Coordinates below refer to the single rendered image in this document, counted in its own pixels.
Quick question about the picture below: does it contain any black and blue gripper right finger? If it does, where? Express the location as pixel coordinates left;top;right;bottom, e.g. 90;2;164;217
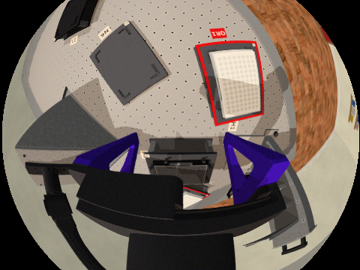
223;132;290;205

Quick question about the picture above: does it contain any cream multiwell plate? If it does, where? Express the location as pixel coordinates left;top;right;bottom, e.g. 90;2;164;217
183;191;204;209
209;49;260;119

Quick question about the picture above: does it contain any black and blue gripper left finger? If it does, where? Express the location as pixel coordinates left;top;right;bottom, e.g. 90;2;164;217
73;132;140;173

